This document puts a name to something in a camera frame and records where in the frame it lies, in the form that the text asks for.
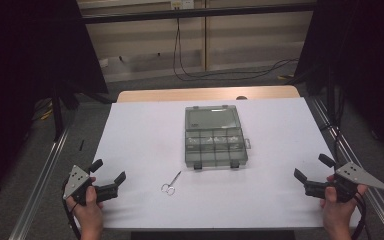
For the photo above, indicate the small white parts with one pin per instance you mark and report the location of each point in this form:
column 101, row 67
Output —
column 213, row 140

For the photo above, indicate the white table sheet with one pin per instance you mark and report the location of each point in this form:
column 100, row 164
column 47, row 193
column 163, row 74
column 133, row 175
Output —
column 140, row 140

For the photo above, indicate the small silver scissors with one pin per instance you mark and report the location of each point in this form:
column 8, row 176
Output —
column 170, row 186

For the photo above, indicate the aluminium floor rail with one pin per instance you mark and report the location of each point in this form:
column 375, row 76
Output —
column 350, row 153
column 43, row 180

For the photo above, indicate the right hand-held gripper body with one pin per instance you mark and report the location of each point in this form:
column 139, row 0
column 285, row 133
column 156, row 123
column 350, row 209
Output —
column 346, row 186

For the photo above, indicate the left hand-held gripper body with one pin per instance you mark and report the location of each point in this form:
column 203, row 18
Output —
column 76, row 181

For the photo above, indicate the white wall socket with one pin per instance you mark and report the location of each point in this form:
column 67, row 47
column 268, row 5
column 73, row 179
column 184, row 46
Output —
column 182, row 4

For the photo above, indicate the person's left hand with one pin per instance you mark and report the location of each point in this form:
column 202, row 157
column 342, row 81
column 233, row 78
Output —
column 88, row 213

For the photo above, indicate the person's right hand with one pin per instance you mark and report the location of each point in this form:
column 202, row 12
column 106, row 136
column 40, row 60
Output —
column 338, row 213

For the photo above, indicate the black curtain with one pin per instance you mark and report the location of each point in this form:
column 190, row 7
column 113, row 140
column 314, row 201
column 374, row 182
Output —
column 23, row 66
column 363, row 60

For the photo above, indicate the clear plastic compartment box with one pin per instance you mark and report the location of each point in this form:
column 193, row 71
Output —
column 213, row 136

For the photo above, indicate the black horizontal bar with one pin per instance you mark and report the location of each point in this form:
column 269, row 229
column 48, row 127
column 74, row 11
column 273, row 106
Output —
column 196, row 13

